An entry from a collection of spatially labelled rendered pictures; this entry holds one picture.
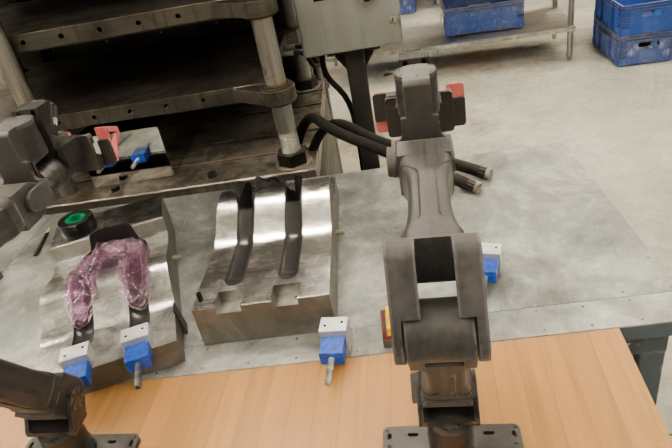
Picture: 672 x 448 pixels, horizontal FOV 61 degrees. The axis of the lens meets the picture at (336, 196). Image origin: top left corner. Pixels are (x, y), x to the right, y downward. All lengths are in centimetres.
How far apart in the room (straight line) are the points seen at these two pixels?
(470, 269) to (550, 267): 69
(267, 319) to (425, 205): 56
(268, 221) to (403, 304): 76
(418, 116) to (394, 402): 47
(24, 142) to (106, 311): 42
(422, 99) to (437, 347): 33
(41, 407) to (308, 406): 40
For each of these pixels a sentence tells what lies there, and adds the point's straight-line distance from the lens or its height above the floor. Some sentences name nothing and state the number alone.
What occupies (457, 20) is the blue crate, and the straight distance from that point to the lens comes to 467.
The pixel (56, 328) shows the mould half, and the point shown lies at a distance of 127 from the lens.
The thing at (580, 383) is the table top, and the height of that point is 80.
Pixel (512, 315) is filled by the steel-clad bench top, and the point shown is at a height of 80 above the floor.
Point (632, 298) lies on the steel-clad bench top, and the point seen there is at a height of 80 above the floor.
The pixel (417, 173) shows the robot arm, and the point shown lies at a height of 123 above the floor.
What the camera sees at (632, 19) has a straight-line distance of 449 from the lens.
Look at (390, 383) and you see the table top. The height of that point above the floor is 80.
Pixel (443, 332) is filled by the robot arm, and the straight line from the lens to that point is 55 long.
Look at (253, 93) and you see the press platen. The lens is 167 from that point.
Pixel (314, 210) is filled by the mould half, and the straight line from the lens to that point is 125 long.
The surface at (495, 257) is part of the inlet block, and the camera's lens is 115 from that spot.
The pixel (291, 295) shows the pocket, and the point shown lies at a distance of 110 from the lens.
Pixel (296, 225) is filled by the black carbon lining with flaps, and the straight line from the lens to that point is 124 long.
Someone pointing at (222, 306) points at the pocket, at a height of 86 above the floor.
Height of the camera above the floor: 155
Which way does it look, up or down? 30 degrees down
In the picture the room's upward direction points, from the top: 11 degrees counter-clockwise
